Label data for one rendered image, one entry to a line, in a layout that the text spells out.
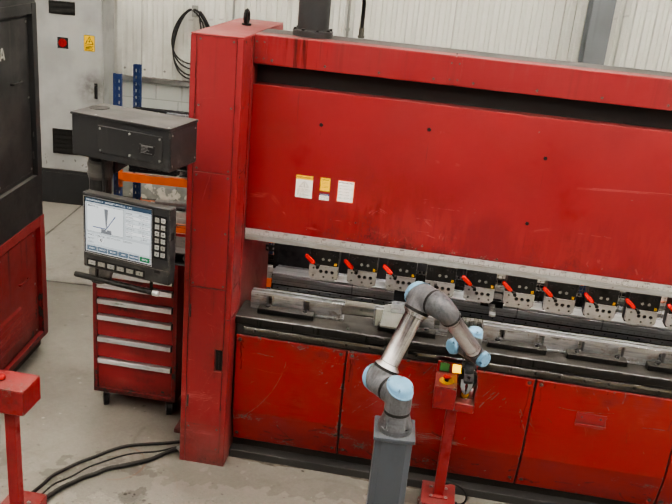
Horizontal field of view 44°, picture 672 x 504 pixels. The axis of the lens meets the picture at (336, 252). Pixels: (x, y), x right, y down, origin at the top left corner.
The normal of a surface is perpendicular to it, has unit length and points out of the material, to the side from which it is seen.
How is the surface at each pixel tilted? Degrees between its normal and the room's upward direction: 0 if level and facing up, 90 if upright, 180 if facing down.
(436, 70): 90
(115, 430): 0
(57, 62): 90
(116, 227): 90
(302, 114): 90
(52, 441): 0
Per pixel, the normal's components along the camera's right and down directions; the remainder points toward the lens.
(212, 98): -0.15, 0.33
